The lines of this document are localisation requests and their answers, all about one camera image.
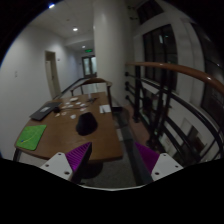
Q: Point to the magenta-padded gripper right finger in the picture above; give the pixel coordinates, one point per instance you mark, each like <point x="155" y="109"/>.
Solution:
<point x="150" y="156"/>

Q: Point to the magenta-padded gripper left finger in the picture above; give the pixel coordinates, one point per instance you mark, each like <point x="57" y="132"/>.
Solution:
<point x="78" y="156"/>

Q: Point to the black computer mouse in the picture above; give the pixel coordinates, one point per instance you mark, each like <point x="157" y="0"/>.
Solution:
<point x="86" y="125"/>

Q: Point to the green mouse pad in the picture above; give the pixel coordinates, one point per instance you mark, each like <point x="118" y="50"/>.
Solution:
<point x="31" y="137"/>

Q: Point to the small white sticker card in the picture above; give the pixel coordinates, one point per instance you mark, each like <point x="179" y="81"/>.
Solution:
<point x="77" y="103"/>
<point x="57" y="115"/>
<point x="82" y="109"/>
<point x="63" y="113"/>
<point x="73" y="116"/>
<point x="83" y="105"/>

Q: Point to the small black box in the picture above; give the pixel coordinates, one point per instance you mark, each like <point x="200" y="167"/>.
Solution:
<point x="56" y="109"/>

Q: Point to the white paper sheet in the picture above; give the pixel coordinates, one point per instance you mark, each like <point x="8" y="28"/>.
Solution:
<point x="105" y="109"/>

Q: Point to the black closed laptop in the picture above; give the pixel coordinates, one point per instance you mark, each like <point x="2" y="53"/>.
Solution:
<point x="45" y="110"/>

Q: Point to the small white box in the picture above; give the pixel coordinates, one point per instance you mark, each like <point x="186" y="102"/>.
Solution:
<point x="73" y="99"/>

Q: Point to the open side doorway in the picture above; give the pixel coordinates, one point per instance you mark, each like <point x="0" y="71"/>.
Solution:
<point x="52" y="75"/>

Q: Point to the glazed double door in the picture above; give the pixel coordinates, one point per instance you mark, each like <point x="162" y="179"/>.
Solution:
<point x="89" y="66"/>

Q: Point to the black railing with wooden handrail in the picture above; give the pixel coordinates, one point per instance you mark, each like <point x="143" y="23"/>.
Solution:
<point x="186" y="69"/>

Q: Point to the tall dark framed window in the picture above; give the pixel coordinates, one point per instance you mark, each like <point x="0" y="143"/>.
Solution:
<point x="160" y="56"/>

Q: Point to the green exit sign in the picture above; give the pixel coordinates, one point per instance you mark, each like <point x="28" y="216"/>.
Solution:
<point x="89" y="50"/>

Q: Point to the ceiling lights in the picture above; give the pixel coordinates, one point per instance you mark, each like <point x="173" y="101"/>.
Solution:
<point x="75" y="29"/>

